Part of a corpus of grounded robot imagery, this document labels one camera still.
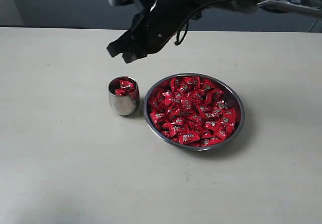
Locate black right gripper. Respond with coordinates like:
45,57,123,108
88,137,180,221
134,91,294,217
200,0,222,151
107,0,198,63

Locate red candy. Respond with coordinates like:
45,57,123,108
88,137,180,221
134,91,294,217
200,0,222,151
183,76,200,88
179,133,200,145
114,88,131,96
222,108,236,123
149,112,166,124
119,80,135,92

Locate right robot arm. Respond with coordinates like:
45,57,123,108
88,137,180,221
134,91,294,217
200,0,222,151
107,0,321,63

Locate stainless steel cup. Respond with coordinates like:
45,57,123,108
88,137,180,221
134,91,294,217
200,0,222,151
108,76,140,116

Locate stainless steel plate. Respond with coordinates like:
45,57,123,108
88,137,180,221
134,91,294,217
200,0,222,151
143,73,245,152

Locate red wrapped candy top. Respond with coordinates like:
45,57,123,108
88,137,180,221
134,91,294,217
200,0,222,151
183,76,200,88

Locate red wrapped candy bottom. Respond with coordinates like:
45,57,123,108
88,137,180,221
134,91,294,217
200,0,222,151
179,133,200,145

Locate black cable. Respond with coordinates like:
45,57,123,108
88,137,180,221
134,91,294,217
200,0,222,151
174,0,242,46

